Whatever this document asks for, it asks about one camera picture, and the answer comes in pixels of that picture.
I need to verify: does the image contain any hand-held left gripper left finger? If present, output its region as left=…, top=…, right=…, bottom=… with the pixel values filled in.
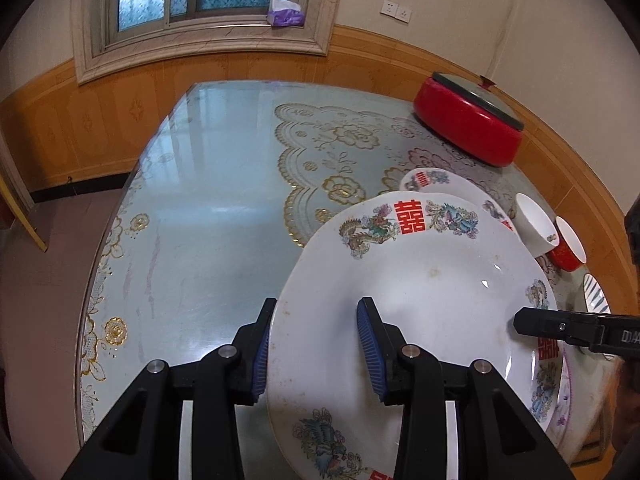
left=62, top=297, right=278, bottom=480

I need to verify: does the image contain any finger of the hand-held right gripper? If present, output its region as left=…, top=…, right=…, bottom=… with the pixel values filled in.
left=513, top=306, right=607, bottom=356

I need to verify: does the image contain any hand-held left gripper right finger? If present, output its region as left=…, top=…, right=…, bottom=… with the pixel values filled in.
left=356, top=296, right=576, bottom=480

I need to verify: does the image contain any red bowl with gold print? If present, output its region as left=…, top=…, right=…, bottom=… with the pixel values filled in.
left=546, top=216, right=587, bottom=272

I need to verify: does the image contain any large white phoenix-print plate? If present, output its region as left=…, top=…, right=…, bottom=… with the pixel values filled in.
left=266, top=191, right=560, bottom=480

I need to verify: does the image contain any blue striped white bowl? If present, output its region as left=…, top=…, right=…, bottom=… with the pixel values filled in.
left=582, top=272, right=612, bottom=317

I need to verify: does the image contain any white plate with pink rim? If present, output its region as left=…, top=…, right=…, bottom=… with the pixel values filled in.
left=542, top=347, right=576, bottom=448

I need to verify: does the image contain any gold lace-print tablecloth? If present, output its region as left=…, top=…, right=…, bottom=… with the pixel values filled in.
left=80, top=82, right=621, bottom=441

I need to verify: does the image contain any white plate with red print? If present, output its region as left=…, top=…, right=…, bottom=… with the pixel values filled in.
left=399, top=167, right=517, bottom=235

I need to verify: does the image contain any red electric cooking pot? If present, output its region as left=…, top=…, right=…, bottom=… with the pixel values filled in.
left=413, top=77, right=523, bottom=167

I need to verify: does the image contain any grey pot lid, red knob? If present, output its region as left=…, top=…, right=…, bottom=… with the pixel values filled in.
left=432, top=72, right=526, bottom=132

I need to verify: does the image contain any purple tissue pack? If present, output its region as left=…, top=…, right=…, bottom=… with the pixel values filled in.
left=266, top=0, right=306, bottom=27

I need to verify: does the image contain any white wall cable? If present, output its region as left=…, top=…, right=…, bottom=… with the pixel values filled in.
left=487, top=0, right=531, bottom=78

